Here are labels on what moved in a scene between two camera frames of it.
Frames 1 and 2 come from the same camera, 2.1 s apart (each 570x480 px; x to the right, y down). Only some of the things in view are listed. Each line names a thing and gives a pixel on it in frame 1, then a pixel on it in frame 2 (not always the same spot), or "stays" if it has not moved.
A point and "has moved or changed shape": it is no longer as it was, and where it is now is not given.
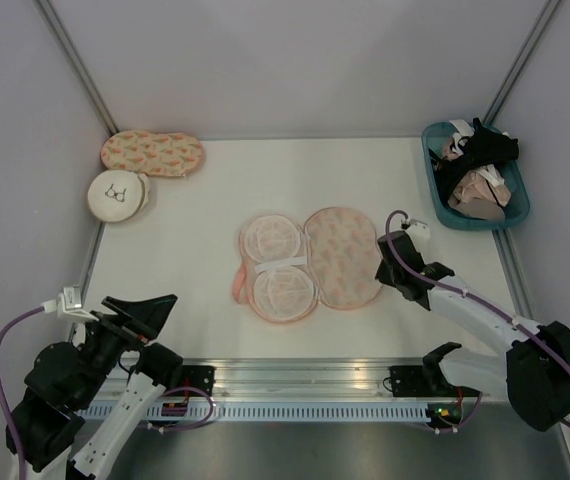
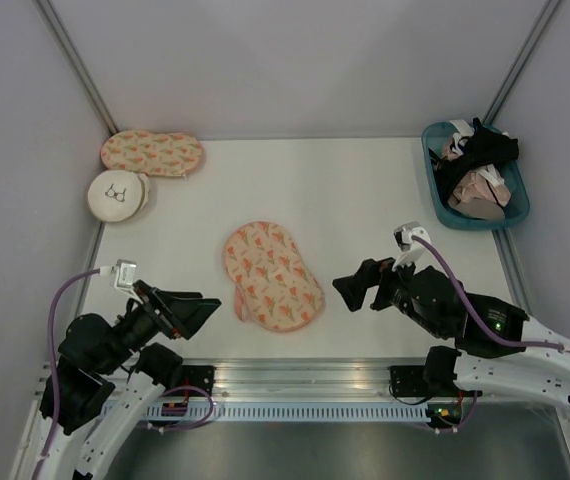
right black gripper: [382, 276] to [352, 287]
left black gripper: [140, 320] to [176, 312]
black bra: [483, 147] stays
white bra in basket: [463, 130] stays
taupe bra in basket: [479, 208] stays
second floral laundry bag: [173, 153] stays
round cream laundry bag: [117, 195] stays
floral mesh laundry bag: [288, 269] has moved or changed shape
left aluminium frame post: [76, 61] stays
